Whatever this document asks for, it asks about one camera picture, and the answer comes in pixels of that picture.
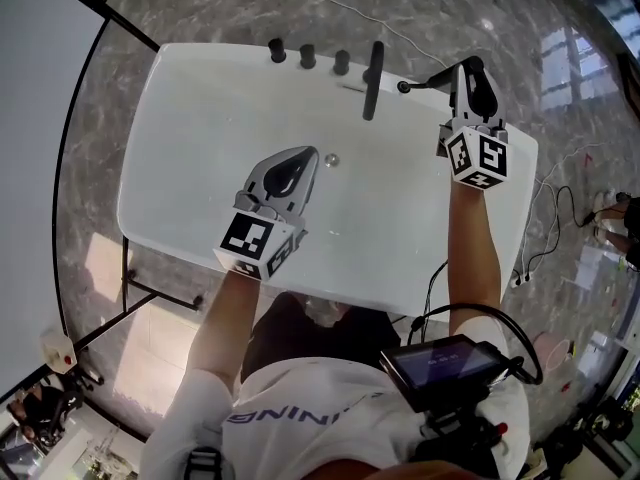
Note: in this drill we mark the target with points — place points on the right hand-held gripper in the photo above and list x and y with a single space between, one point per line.
477 158

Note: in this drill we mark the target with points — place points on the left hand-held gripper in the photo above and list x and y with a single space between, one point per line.
250 238

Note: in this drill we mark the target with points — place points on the black handheld shower wand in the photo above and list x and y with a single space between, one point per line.
442 79

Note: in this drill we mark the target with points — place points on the person's right forearm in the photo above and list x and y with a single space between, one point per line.
472 258

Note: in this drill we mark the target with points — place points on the person's left forearm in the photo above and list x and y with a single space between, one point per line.
227 318

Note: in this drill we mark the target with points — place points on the silver tub drain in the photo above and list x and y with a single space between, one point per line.
330 159

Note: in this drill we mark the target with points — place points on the white bathtub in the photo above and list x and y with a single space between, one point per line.
200 168

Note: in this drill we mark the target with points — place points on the black faucet spout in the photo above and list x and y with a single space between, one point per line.
373 78

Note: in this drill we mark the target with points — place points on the black tap knob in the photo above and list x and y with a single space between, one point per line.
307 56
277 50
341 62

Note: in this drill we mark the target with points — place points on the person's black shorts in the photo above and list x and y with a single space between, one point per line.
285 338

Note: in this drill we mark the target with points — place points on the white power strip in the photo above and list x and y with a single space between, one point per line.
521 278

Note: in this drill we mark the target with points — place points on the person's white t-shirt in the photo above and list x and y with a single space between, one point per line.
300 418

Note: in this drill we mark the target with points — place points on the black chest monitor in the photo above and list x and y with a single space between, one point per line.
442 365

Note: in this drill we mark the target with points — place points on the whiteboard on black stand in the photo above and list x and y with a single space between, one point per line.
30 168

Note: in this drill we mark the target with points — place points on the pink basin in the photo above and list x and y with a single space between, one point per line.
550 353

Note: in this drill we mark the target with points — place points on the white box with red button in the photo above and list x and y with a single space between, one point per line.
57 352

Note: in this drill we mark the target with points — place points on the black monitor mount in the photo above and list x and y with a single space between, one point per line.
460 433

